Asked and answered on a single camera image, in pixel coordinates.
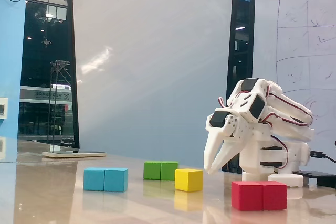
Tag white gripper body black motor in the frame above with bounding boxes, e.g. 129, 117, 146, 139
205, 108, 250, 141

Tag green wooden block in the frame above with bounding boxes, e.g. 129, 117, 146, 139
143, 161, 180, 182

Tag white wall socket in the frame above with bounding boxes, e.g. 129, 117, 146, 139
0, 97, 9, 120

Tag flat light wooden board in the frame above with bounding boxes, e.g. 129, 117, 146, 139
41, 150, 107, 159

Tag small yellow wooden cube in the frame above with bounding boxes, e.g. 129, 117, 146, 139
174, 168, 204, 193

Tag black plug cable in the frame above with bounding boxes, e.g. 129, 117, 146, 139
309, 151, 336, 164

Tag blue wooden block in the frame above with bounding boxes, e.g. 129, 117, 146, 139
83, 167, 129, 193

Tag flat black box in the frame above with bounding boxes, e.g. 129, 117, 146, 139
292, 170, 336, 187

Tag red wooden block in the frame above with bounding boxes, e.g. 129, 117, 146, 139
231, 180, 288, 212

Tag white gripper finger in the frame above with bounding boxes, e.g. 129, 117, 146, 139
208, 138, 244, 175
203, 129, 224, 175

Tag whiteboard with marker drawings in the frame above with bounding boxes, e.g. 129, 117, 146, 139
253, 0, 336, 172

